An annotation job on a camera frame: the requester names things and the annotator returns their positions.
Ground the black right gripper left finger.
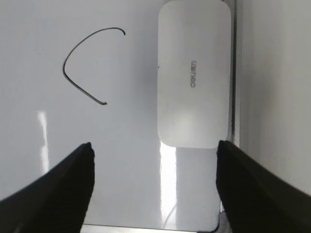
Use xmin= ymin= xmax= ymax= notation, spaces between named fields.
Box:
xmin=0 ymin=142 xmax=95 ymax=233

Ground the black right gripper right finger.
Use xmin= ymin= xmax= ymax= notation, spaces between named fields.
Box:
xmin=216 ymin=141 xmax=311 ymax=233

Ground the white rectangular eraser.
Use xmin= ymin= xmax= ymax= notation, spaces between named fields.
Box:
xmin=157 ymin=0 xmax=231 ymax=149

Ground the grey-framed whiteboard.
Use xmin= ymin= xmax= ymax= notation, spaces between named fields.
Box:
xmin=0 ymin=0 xmax=243 ymax=233

